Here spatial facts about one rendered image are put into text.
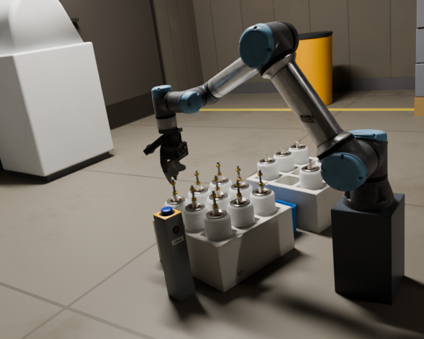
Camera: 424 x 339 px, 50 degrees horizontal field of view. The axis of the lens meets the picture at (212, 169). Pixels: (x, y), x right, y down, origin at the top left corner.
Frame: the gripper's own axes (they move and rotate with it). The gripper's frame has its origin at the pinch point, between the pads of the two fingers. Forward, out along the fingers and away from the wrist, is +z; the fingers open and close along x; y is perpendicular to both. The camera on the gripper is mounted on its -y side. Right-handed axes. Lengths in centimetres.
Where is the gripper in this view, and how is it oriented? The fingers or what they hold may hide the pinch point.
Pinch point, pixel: (171, 178)
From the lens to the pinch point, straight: 176.4
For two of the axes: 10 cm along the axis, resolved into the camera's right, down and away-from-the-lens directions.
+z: 1.3, 9.4, 3.1
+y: 9.0, 0.2, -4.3
